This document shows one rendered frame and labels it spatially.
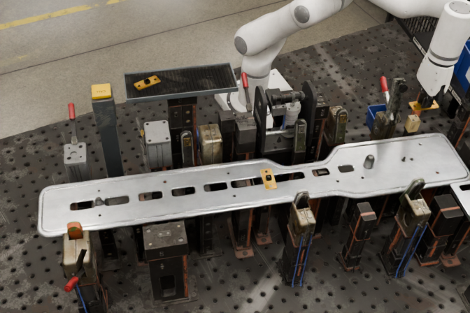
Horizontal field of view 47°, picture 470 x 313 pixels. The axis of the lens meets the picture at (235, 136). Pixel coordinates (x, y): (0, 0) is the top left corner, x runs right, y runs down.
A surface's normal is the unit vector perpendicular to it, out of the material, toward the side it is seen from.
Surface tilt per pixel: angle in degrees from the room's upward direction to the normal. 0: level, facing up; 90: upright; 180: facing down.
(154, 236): 0
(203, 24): 0
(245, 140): 90
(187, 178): 0
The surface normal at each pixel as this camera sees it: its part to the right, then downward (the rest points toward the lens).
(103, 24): 0.04, -0.70
